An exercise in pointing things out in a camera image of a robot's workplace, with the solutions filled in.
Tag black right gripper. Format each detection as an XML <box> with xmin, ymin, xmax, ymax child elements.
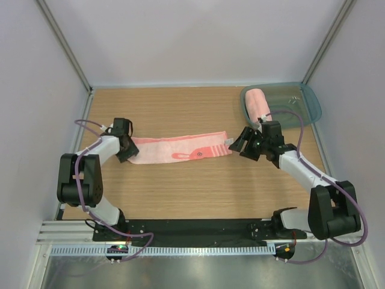
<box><xmin>229</xmin><ymin>126</ymin><xmax>270</xmax><ymax>162</ymax></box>

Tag large pink towel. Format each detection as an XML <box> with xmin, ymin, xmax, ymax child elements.
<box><xmin>245</xmin><ymin>89</ymin><xmax>272</xmax><ymax>125</ymax></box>

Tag aluminium frame post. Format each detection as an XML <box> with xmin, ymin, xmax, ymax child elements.
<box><xmin>35</xmin><ymin>0</ymin><xmax>92</xmax><ymax>95</ymax></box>
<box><xmin>302</xmin><ymin>0</ymin><xmax>357</xmax><ymax>84</ymax></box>

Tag aluminium front rail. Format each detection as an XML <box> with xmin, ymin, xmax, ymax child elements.
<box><xmin>37</xmin><ymin>217</ymin><xmax>313</xmax><ymax>247</ymax></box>

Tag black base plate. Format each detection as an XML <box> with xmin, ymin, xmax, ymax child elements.
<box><xmin>92</xmin><ymin>218</ymin><xmax>307</xmax><ymax>243</ymax></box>

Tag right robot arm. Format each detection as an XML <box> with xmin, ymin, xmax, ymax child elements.
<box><xmin>229</xmin><ymin>121</ymin><xmax>368</xmax><ymax>240</ymax></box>

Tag slotted cable duct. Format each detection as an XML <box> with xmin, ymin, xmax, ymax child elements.
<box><xmin>50</xmin><ymin>243</ymin><xmax>276</xmax><ymax>257</ymax></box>

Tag right aluminium frame post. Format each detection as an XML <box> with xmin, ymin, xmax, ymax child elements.
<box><xmin>302</xmin><ymin>0</ymin><xmax>357</xmax><ymax>84</ymax></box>

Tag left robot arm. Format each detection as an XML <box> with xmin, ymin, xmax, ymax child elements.
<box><xmin>57</xmin><ymin>118</ymin><xmax>139</xmax><ymax>241</ymax></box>

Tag teal plastic tray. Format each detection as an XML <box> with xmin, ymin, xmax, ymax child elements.
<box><xmin>240</xmin><ymin>82</ymin><xmax>322</xmax><ymax>129</ymax></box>

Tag small pink cloth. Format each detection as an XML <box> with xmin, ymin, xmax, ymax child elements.
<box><xmin>128</xmin><ymin>131</ymin><xmax>234</xmax><ymax>164</ymax></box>

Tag left aluminium frame post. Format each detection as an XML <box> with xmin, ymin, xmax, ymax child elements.
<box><xmin>35</xmin><ymin>0</ymin><xmax>92</xmax><ymax>95</ymax></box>

